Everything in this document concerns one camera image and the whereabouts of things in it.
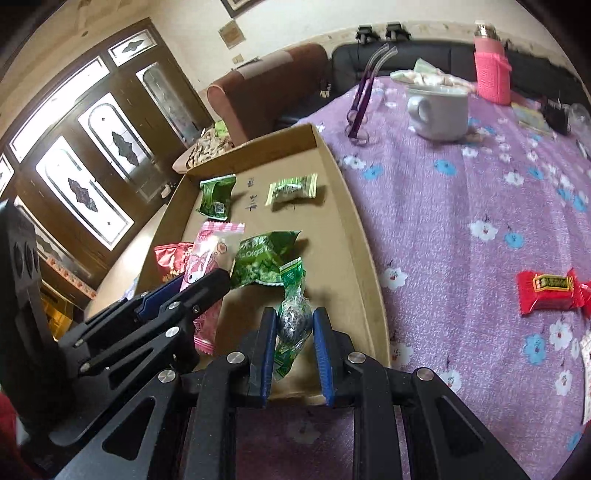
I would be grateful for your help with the clear glass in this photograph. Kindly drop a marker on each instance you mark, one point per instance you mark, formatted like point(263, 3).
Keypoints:
point(581, 115)

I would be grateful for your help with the brown armchair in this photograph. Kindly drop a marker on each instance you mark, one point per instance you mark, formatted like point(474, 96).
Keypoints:
point(268, 87)

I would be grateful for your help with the large green snack packet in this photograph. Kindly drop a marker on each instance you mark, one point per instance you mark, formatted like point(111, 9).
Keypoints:
point(258, 263)

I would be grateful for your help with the dark picture frame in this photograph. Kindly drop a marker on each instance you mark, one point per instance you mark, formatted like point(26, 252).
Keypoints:
point(238, 5)

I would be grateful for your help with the cardboard box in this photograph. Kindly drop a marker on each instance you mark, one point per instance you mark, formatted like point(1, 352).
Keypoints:
point(323, 258)

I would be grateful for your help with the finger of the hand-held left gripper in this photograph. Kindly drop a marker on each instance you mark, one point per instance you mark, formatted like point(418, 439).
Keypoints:
point(157, 300)
point(203, 290)

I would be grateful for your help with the patterned cushion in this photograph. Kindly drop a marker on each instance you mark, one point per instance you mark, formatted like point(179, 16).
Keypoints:
point(205, 147)

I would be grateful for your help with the small metal tool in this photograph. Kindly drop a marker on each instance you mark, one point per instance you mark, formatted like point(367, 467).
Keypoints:
point(584, 148)

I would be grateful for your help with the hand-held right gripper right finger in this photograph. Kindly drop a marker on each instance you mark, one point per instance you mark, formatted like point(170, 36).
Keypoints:
point(325, 364)

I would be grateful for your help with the red garment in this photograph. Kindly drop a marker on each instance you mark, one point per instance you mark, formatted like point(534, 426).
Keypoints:
point(9, 438)

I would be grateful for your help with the light green white packet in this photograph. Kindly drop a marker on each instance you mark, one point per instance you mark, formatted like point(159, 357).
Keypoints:
point(291, 190)

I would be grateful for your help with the white mug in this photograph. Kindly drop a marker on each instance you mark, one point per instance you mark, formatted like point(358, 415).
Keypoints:
point(438, 110)

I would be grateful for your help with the black sofa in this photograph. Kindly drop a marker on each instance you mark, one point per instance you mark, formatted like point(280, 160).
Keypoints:
point(443, 53)

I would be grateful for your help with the pink knit sleeve bottle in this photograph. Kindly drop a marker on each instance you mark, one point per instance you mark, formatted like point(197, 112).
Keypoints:
point(491, 64)

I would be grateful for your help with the purple glasses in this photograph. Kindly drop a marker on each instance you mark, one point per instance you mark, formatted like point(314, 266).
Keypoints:
point(358, 104)

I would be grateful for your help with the dark red gold print packet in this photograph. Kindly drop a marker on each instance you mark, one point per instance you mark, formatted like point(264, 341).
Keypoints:
point(171, 261)

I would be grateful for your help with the purple floral tablecloth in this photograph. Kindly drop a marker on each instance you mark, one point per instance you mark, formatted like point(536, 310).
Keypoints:
point(452, 277)

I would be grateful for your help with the green dark egg packet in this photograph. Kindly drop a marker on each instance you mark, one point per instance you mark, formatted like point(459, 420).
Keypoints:
point(291, 323)

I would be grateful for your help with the red packet yellow bar label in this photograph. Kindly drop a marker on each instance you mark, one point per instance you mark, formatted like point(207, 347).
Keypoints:
point(545, 295)

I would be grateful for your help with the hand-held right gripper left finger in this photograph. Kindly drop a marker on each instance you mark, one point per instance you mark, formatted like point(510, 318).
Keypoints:
point(261, 360)

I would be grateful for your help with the small dark green packet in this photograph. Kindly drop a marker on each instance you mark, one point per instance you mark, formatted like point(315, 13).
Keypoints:
point(217, 196)

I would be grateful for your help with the white crumpled cloth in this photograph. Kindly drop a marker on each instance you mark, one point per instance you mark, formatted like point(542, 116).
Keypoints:
point(425, 76)

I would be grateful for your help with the wall switch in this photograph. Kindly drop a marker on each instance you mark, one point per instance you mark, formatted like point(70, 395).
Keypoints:
point(238, 59)

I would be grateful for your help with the small black container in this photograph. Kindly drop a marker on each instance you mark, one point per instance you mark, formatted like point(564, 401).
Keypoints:
point(556, 117)

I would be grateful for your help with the long pink snack packet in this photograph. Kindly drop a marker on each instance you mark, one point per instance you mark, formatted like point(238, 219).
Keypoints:
point(207, 251)

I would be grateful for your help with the tan wall plaque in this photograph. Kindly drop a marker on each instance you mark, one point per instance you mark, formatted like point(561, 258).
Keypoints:
point(231, 33)

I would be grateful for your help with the wooden door with glass panels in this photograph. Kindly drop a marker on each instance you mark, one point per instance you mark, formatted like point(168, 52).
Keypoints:
point(152, 55)

